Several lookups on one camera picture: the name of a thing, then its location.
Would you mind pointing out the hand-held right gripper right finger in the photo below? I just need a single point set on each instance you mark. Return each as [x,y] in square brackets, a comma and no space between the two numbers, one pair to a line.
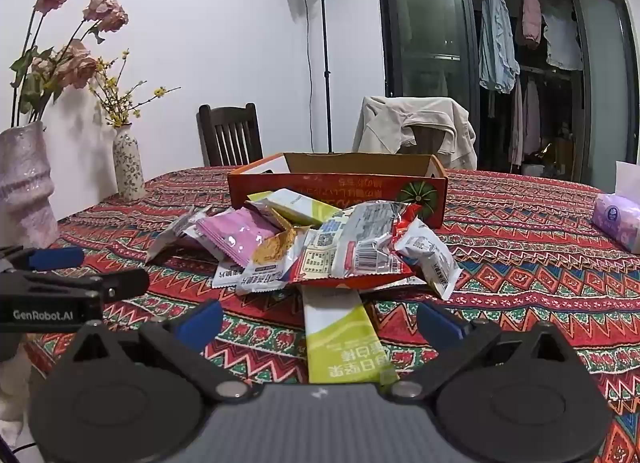
[440,324]

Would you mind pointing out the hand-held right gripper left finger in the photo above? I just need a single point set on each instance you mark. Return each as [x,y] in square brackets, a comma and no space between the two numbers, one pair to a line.
[200,324]

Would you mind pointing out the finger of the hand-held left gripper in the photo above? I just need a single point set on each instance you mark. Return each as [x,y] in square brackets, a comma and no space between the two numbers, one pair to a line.
[55,259]
[100,284]

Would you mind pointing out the small white snack packet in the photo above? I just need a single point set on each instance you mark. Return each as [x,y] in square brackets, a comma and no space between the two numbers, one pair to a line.
[430,258]

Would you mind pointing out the pink snack packet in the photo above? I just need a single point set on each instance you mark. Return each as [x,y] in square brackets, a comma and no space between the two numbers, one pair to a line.
[235,239]

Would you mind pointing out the long green snack packet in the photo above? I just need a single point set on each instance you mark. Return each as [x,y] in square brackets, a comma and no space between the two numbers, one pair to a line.
[340,343]

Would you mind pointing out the yellow brown snack packet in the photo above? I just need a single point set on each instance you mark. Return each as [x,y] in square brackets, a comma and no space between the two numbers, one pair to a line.
[274,253]

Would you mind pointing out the pale green white snack packet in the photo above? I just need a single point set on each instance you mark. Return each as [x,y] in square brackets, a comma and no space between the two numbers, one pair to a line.
[295,205]

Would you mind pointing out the orange cardboard box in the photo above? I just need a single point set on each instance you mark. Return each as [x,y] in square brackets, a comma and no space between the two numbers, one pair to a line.
[350,188]

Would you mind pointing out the large pink textured vase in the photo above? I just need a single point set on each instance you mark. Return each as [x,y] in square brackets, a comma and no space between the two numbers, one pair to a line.
[25,183]

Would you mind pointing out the red patterned tablecloth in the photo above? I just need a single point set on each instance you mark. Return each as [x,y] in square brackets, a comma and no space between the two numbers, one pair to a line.
[525,253]

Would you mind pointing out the small floral ceramic vase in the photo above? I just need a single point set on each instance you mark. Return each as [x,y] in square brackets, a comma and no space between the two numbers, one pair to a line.
[129,168]

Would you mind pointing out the yellow blossom twigs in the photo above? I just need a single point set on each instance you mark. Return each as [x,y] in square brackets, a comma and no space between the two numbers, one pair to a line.
[120,98]

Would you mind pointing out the wooden chair under jacket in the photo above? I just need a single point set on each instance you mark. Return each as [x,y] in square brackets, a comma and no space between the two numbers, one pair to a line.
[422,140]

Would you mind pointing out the dark wooden chair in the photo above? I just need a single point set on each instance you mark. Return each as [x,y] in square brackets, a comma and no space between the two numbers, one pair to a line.
[230,135]

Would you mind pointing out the pink dried flowers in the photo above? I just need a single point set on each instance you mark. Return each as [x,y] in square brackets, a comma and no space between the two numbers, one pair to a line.
[75,63]

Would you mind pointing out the beige jacket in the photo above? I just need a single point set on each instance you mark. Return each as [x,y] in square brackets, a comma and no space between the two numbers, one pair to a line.
[380,128]

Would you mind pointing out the purple tissue pack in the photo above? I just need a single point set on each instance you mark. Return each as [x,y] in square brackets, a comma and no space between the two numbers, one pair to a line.
[617,220]

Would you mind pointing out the hanging pale pink garments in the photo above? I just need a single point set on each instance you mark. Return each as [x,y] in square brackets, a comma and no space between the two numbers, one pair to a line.
[527,118]

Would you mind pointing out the studio light on stand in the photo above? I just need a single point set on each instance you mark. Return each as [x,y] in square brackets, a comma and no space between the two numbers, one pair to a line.
[326,68]

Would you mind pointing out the black framed sliding glass door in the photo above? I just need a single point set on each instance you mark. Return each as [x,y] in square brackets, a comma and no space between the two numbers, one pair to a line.
[425,43]

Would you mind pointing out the hanging light blue shirt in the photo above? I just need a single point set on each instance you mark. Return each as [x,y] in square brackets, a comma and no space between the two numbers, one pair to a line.
[497,43]

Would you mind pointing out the hanging white top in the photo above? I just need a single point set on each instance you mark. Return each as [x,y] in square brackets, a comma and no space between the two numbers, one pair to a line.
[562,43]

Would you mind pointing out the hanging pink jacket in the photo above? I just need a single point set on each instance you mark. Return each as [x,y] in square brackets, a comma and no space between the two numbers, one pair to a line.
[531,23]

